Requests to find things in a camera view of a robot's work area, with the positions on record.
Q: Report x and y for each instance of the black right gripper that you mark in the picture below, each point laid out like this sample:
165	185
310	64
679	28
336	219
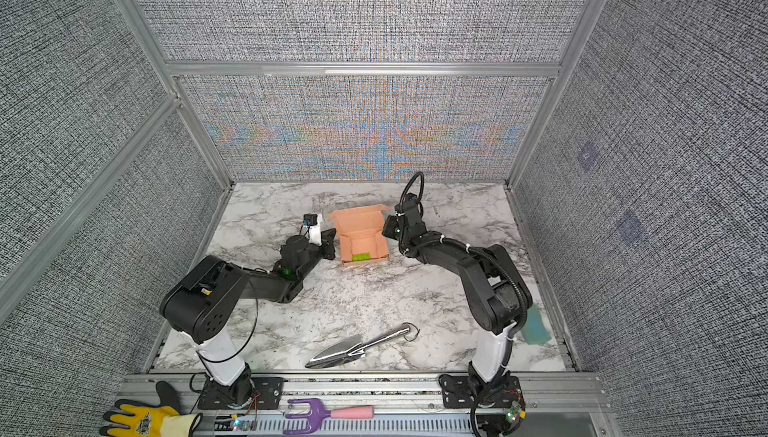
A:
389	223

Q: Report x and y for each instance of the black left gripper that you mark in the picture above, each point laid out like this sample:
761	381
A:
328	244

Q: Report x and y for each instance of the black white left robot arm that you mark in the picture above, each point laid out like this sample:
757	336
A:
201	304

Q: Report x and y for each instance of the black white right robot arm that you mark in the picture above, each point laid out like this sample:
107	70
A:
496	295

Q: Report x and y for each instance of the silver metal garden trowel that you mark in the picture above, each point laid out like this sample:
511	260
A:
355	347

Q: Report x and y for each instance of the purple pink garden fork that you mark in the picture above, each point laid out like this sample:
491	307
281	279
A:
318	413

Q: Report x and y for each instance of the green sponge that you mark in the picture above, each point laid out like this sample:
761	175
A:
534	332

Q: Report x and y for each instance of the yellow black work glove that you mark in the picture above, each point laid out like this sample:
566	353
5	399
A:
138	419

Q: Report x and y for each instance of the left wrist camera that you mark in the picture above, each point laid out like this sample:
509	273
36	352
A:
312	225

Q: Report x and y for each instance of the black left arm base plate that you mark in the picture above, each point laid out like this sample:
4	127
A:
261	393

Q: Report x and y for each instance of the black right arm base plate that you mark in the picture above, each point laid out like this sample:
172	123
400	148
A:
461	391

